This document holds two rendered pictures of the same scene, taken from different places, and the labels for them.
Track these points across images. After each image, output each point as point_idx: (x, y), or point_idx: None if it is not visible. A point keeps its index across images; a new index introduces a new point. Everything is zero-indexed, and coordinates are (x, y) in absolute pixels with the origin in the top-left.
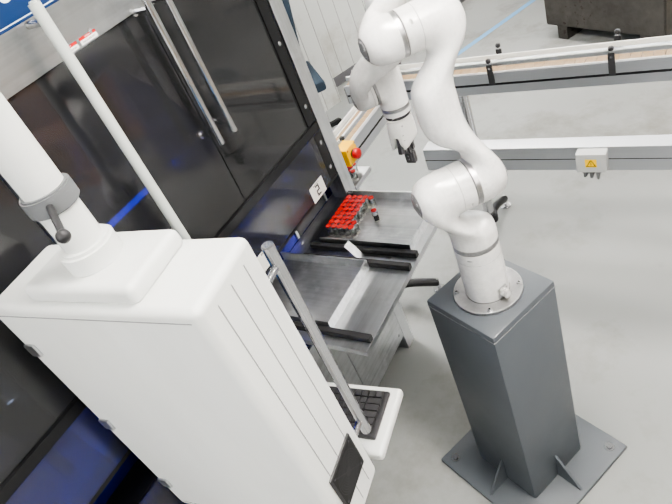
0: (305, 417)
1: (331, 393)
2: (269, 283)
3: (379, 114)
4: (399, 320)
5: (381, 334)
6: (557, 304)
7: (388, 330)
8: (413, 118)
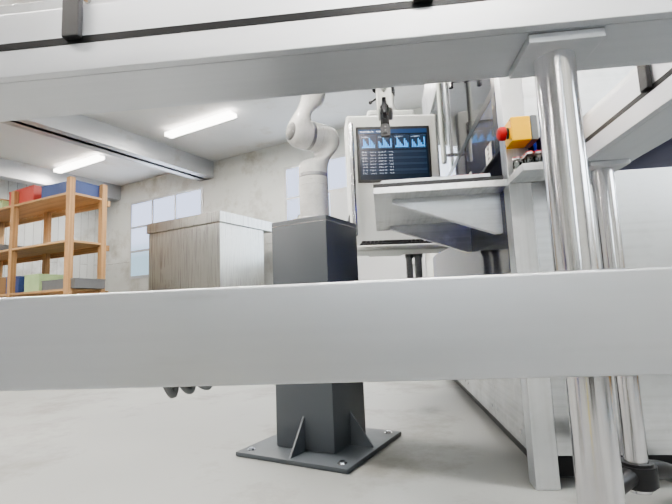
0: (347, 187)
1: (349, 193)
2: (346, 134)
3: (634, 90)
4: (524, 417)
5: (508, 383)
6: (272, 246)
7: (514, 396)
8: (377, 95)
